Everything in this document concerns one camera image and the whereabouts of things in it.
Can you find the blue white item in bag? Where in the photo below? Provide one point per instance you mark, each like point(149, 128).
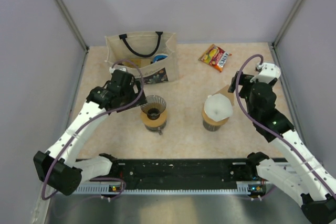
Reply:
point(159, 57)

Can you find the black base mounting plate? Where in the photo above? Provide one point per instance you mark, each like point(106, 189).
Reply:
point(180, 173)

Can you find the grey glass dripper cone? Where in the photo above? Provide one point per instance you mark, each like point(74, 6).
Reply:
point(155, 105)

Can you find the white paper coffee filter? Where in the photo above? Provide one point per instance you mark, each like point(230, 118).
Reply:
point(218, 107)

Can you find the red yellow candy packet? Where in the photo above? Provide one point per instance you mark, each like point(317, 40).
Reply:
point(215, 57)

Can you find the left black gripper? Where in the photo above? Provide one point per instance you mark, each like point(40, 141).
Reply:
point(141, 100)

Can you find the brown paper coffee filter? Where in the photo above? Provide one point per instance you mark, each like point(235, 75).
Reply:
point(224, 91)

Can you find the grey glass carafe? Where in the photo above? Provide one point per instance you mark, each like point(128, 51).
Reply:
point(210, 127)

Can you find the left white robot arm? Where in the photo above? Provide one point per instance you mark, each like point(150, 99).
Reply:
point(58, 166)

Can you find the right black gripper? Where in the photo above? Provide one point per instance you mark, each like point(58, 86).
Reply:
point(244, 80)

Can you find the grey slotted cable duct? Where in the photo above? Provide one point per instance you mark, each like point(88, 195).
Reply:
point(113, 188)

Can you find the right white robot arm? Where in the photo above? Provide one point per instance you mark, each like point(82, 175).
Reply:
point(311, 186)

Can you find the beige canvas tote bag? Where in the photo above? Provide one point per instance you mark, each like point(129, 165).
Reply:
point(145, 44)

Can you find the brown box in bag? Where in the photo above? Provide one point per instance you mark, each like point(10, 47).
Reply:
point(140, 63)

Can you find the glass carafe with handle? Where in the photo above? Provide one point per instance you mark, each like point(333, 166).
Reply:
point(158, 129)

